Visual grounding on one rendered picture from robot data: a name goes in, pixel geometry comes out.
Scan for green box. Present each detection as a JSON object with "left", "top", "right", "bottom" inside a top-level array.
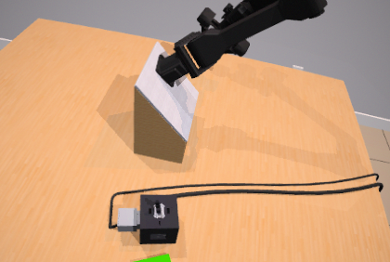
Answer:
[{"left": 136, "top": 255, "right": 171, "bottom": 262}]

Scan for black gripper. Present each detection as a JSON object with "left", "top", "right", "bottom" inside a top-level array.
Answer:
[{"left": 197, "top": 7, "right": 250, "bottom": 57}]

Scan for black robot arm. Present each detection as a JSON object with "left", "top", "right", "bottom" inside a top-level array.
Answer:
[{"left": 155, "top": 0, "right": 328, "bottom": 87}]

